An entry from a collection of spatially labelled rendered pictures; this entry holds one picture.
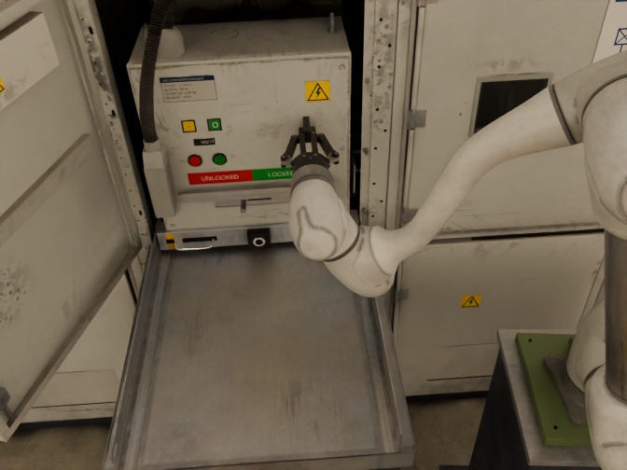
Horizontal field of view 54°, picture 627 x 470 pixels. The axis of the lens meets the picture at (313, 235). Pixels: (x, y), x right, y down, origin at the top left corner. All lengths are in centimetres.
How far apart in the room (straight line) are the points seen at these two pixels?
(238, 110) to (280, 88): 11
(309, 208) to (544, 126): 42
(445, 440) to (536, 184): 102
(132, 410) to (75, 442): 108
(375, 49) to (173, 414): 91
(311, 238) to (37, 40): 66
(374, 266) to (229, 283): 52
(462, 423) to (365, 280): 123
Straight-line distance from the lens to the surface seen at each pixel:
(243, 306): 156
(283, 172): 156
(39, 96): 141
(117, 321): 200
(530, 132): 102
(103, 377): 223
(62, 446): 249
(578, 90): 100
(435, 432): 235
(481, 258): 188
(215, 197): 156
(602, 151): 85
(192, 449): 134
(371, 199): 168
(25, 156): 139
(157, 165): 144
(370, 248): 120
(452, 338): 212
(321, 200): 115
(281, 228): 166
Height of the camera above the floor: 198
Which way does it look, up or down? 41 degrees down
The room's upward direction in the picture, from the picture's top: 2 degrees counter-clockwise
